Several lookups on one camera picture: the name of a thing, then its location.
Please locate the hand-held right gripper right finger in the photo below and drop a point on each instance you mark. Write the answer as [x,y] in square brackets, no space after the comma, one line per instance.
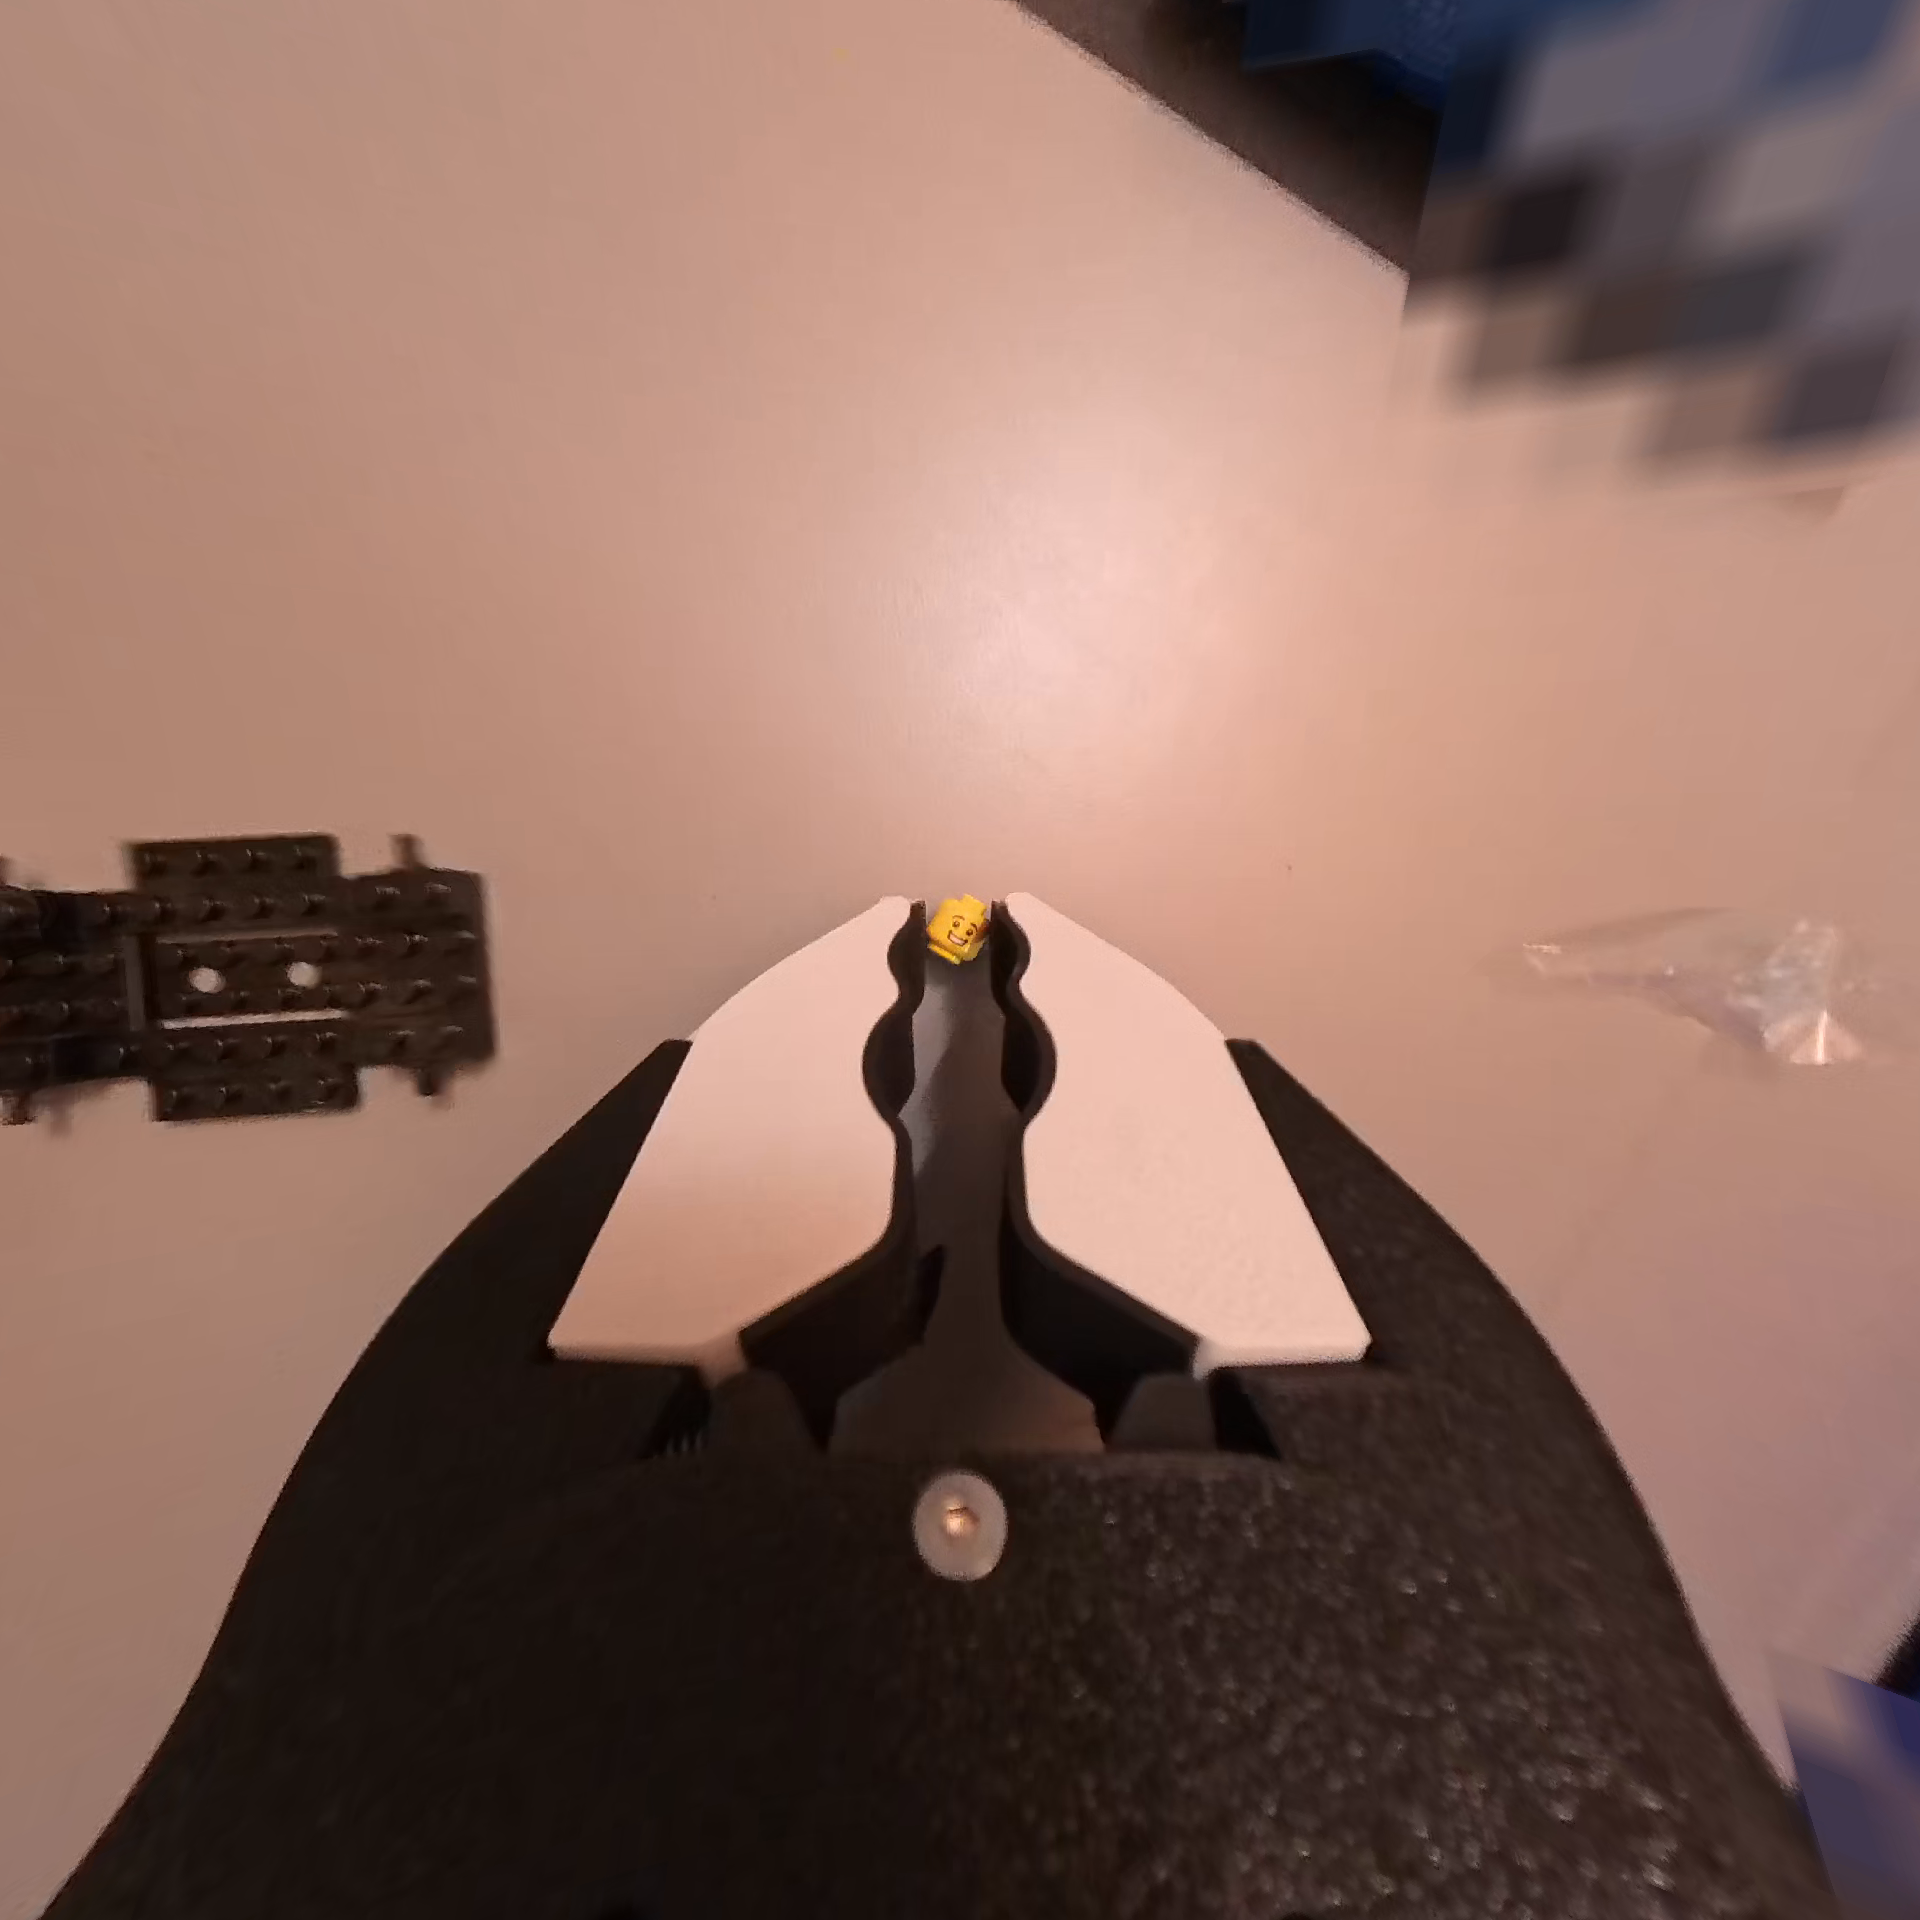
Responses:
[1184,1170]

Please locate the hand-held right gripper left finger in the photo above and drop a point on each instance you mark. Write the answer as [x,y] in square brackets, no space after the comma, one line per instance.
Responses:
[736,1170]

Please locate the yellow lego head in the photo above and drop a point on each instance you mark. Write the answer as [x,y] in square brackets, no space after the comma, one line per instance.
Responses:
[957,931]

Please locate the black lego chassis piece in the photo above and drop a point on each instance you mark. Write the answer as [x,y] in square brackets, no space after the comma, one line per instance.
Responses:
[390,960]

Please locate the small clear plastic bag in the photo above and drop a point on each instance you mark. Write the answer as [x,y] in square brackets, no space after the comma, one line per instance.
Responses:
[1770,988]

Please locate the blue plastic bin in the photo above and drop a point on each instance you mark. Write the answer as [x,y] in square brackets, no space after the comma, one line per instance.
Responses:
[1866,1800]

